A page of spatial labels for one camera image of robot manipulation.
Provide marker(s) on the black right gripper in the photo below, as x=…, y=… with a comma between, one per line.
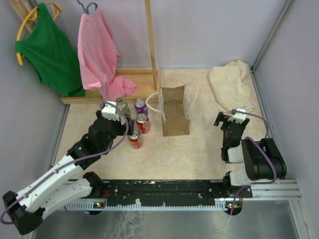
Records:
x=223, y=118

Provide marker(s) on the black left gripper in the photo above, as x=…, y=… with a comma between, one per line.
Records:
x=122, y=129

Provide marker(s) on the red soda can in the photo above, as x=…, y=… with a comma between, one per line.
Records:
x=135, y=139
x=143, y=123

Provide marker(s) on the green glass bottle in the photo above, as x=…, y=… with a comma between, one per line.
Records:
x=123, y=107

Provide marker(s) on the silver top purple can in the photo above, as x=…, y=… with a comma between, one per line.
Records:
x=141, y=107

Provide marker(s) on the red soda can back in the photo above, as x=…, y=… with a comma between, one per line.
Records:
x=135, y=139

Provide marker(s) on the purple soda can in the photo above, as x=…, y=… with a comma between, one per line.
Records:
x=122, y=120

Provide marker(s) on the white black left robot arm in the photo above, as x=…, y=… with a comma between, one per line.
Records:
x=28, y=207

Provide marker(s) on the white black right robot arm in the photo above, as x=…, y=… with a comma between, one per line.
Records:
x=263, y=162

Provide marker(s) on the beige crumpled cloth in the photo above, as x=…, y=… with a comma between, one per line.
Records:
x=228, y=88

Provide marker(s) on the wooden clothes rack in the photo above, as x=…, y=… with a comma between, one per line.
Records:
x=146, y=79

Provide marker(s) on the pink t-shirt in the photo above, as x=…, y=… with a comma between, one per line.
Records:
x=98, y=57

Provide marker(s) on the green tank top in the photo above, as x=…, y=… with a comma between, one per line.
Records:
x=50, y=53

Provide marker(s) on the grey clothes hanger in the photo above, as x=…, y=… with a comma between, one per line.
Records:
x=86, y=8

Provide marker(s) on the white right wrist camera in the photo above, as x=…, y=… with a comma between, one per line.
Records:
x=238, y=115

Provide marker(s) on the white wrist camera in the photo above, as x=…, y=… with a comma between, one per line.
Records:
x=238, y=115
x=109, y=111

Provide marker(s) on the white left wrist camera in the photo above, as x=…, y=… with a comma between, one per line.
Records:
x=109, y=111

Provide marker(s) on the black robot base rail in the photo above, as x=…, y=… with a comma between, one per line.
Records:
x=155, y=200

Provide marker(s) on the aluminium frame rail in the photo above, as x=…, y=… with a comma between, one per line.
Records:
x=280, y=190

